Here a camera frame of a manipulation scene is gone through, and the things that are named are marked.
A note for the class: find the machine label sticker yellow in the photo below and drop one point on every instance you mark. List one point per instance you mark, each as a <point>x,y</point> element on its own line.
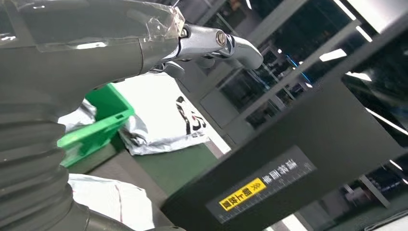
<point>287,173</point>

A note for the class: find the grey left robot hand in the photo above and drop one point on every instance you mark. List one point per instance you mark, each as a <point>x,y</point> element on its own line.
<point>79,57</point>

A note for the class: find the dark green table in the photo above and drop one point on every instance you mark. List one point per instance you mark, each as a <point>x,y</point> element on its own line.
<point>175,165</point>

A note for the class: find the white parcel bag red print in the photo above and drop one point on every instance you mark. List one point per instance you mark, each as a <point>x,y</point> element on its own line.
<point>111,197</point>

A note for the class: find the black scanning machine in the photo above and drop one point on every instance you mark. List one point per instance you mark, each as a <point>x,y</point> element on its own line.
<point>318,134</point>

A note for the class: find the green plastic crate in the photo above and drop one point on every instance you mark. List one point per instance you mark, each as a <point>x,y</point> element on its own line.
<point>95,137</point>

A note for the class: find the grey parcel bag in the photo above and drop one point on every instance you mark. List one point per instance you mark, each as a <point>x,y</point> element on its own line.
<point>78,118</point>

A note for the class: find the large white printed parcel bag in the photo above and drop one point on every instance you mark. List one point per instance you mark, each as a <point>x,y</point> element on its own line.
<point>153,105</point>

